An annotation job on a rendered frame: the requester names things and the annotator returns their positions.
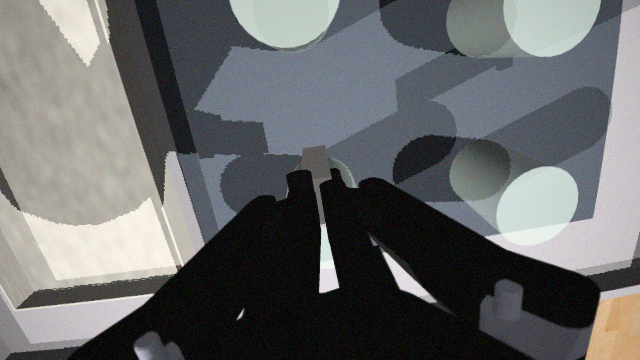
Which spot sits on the grey rectangular tray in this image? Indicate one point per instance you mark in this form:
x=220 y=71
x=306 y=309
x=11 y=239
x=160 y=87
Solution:
x=80 y=221

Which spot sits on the clear glass cylinder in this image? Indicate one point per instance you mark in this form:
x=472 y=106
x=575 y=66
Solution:
x=290 y=26
x=519 y=28
x=527 y=200
x=326 y=259

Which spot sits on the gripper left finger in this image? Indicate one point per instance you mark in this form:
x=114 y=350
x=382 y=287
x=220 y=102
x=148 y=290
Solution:
x=207 y=295

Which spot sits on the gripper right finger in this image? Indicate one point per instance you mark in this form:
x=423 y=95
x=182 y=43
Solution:
x=545 y=311

